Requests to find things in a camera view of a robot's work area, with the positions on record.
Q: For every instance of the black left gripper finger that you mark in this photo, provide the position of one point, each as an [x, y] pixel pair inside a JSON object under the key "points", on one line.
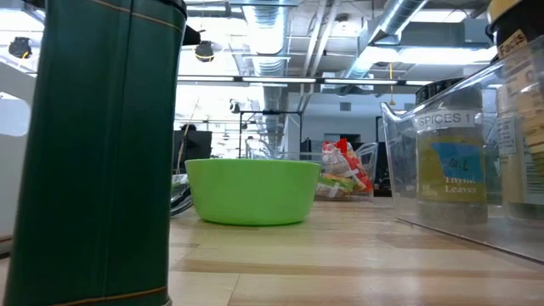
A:
{"points": [[191, 38]]}

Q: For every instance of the pile of snack packets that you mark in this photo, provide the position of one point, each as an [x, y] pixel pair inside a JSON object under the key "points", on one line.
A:
{"points": [[353, 166]]}

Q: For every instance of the black lid spice jar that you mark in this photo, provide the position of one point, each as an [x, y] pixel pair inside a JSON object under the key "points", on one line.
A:
{"points": [[450, 170]]}

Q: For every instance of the yellow lid seasoning jar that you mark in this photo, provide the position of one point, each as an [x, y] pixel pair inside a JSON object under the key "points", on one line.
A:
{"points": [[501, 8]]}

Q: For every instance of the black ceiling dome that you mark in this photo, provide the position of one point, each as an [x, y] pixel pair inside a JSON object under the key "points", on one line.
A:
{"points": [[20, 47], [204, 51]]}

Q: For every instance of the ceiling light strip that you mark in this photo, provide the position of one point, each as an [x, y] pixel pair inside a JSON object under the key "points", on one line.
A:
{"points": [[276, 79]]}

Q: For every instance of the black computer monitor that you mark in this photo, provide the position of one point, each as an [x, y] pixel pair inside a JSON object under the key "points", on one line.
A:
{"points": [[191, 146]]}

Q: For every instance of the black metal rack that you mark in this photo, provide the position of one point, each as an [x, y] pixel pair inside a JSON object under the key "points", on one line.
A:
{"points": [[272, 112]]}

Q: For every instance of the dark green tin box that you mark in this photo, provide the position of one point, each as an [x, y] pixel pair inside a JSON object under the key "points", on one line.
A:
{"points": [[98, 170]]}

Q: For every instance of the dark metal spoon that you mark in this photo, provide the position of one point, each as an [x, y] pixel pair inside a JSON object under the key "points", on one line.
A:
{"points": [[180, 200]]}

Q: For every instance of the green plastic bowl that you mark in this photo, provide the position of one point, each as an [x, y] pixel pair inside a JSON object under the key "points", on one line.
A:
{"points": [[255, 191]]}

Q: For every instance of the white plastic bin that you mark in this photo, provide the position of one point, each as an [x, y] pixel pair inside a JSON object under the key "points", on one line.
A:
{"points": [[13, 85]]}

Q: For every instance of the long clear plastic bin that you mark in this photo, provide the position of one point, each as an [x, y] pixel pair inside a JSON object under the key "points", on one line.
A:
{"points": [[404, 170]]}

